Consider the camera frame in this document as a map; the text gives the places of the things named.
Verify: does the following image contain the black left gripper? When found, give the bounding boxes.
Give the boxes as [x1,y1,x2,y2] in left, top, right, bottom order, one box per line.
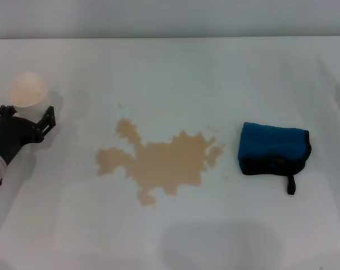
[0,105,57,165]

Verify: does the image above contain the white paper cup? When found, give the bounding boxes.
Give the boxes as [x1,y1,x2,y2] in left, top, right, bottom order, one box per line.
[7,72,51,119]

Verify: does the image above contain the blue rag with black trim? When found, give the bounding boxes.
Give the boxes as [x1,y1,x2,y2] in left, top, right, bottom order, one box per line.
[237,121,312,196]

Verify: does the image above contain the brown liquid stain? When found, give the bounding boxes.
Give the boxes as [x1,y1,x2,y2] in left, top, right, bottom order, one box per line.
[96,102,226,208]

